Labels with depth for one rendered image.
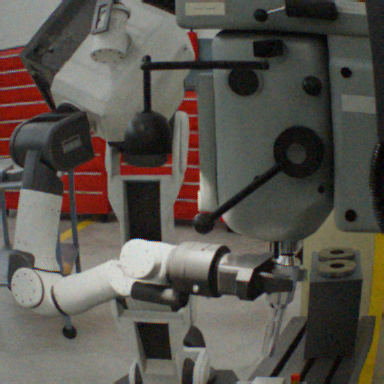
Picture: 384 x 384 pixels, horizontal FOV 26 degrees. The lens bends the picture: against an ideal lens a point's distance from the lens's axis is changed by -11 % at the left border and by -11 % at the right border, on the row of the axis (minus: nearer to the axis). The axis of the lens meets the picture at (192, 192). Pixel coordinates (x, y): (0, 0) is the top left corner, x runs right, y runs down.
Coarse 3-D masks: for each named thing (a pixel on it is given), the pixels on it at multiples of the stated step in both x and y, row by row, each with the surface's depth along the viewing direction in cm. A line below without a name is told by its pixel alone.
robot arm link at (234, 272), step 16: (192, 256) 141; (208, 256) 140; (224, 256) 141; (240, 256) 142; (256, 256) 142; (272, 256) 140; (192, 272) 140; (208, 272) 139; (224, 272) 137; (240, 272) 135; (256, 272) 136; (192, 288) 141; (208, 288) 140; (224, 288) 138; (240, 288) 135
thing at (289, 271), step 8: (272, 264) 136; (280, 264) 135; (296, 264) 135; (272, 272) 136; (280, 272) 135; (288, 272) 135; (296, 272) 135; (296, 280) 136; (272, 296) 136; (280, 296) 136; (288, 296) 136
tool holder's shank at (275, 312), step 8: (272, 304) 138; (272, 312) 138; (280, 312) 138; (272, 320) 139; (280, 320) 139; (272, 328) 139; (280, 328) 140; (272, 336) 140; (264, 344) 141; (272, 344) 140; (264, 352) 141; (272, 352) 141
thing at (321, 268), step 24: (312, 264) 183; (336, 264) 178; (360, 264) 180; (312, 288) 172; (336, 288) 171; (360, 288) 170; (312, 312) 173; (336, 312) 172; (312, 336) 174; (336, 336) 173
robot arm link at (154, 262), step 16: (128, 256) 144; (144, 256) 142; (160, 256) 144; (176, 256) 142; (128, 272) 143; (144, 272) 142; (160, 272) 144; (176, 272) 141; (144, 288) 147; (160, 288) 146; (176, 288) 143; (176, 304) 144
